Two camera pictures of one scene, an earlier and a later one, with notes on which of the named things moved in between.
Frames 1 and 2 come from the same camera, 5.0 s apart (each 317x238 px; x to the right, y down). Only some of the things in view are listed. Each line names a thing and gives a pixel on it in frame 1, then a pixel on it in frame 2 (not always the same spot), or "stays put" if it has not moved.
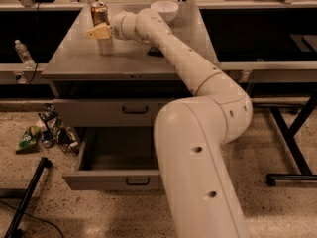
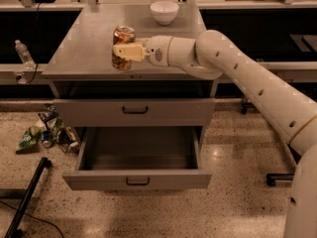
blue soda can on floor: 47,139 stays put
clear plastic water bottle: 24,55 stays put
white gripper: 116,25 to 158,51
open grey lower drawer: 116,158 stays put
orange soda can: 99,13 to 122,35
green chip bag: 30,141 stays put
